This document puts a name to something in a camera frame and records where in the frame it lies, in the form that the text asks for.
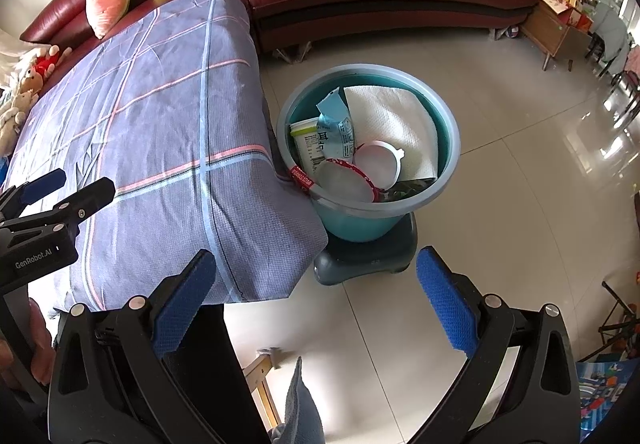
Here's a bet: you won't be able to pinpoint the grey step stool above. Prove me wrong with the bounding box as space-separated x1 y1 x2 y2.
314 211 418 286

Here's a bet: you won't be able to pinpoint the blue snack packet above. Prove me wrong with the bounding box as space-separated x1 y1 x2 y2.
316 86 359 161

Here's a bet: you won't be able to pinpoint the white round lid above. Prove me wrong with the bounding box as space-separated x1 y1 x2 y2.
353 140 405 191

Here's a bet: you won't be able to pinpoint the beige rabbit plush toy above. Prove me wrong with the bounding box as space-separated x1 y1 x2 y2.
0 71 46 156

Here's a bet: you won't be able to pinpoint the grey cloth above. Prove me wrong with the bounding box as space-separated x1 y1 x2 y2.
267 356 326 444

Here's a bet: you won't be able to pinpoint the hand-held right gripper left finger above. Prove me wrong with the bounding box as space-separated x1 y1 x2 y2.
47 249 217 444

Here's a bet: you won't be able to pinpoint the person's left hand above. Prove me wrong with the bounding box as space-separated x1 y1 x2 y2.
0 296 56 392

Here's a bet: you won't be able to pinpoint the colourful play mat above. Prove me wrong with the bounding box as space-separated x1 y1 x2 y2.
575 356 636 443

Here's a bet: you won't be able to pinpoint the red tag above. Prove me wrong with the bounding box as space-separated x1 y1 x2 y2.
287 165 315 193

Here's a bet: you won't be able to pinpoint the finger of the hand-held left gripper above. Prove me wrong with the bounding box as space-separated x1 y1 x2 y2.
0 168 67 222
27 176 117 236

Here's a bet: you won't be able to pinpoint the wooden frame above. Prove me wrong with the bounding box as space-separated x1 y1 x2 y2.
240 346 284 430

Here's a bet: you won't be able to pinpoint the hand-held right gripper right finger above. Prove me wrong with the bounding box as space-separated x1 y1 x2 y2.
416 245 583 444

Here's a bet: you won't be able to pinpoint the green white food tub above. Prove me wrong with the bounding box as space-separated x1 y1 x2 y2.
290 118 333 181

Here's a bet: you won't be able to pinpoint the teal plastic bucket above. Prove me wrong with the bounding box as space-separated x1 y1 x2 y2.
276 65 462 244

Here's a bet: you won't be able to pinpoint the wooden cabinet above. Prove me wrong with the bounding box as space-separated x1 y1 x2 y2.
519 0 593 73

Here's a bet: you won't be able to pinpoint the white paper towel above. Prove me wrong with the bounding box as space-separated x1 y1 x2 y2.
342 85 440 181

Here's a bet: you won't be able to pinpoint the black folding rack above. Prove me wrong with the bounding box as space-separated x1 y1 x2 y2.
597 281 640 361

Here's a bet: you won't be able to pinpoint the bear plush with red clothes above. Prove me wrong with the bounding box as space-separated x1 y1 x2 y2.
30 45 73 81

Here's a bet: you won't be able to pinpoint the dining chairs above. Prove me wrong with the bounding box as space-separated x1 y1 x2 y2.
585 6 640 91

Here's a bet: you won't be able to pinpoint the dark snack packet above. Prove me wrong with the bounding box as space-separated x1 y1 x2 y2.
377 176 437 201

